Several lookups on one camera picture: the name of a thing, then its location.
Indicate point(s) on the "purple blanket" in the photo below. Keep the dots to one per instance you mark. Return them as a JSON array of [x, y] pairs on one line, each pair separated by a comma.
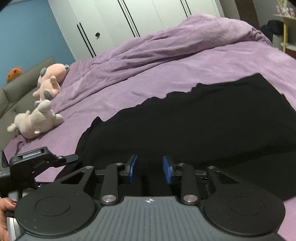
[[161, 64]]

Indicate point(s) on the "white side table yellow legs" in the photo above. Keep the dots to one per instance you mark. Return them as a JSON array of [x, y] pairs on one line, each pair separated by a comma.
[[289, 30]]

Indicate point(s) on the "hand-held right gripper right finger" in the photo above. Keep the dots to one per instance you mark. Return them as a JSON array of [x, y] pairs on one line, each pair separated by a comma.
[[167, 171]]

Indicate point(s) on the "grey sofa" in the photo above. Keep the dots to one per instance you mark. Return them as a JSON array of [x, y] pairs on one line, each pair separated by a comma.
[[20, 92]]

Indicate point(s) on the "black long-sleeve shirt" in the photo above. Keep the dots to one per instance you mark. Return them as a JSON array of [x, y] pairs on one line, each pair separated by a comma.
[[185, 127]]

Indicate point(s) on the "pink table decoration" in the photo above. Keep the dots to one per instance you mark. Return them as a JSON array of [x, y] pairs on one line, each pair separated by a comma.
[[285, 7]]

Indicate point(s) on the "orange plush toy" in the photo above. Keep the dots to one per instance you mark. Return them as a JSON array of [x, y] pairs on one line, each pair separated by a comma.
[[14, 74]]

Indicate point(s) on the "person's left hand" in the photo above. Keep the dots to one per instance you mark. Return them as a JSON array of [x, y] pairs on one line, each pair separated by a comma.
[[4, 206]]

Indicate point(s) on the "brown wooden panel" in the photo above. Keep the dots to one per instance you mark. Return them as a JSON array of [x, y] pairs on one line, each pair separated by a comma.
[[248, 12]]

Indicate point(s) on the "pale plush toy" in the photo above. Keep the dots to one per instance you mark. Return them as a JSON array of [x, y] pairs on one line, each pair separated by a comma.
[[37, 120]]

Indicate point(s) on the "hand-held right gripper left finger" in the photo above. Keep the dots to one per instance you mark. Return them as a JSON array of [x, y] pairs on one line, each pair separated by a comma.
[[133, 169]]

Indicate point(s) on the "pink plush toy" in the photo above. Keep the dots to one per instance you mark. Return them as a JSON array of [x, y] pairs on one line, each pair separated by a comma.
[[52, 78]]

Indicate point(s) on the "dark clothing heap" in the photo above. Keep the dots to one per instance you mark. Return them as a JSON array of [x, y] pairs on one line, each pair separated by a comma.
[[272, 30]]

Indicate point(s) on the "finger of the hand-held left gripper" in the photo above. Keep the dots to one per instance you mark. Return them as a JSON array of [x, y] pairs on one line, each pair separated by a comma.
[[67, 163]]

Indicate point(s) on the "white wardrobe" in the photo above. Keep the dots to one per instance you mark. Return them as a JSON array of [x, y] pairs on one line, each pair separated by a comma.
[[138, 16]]

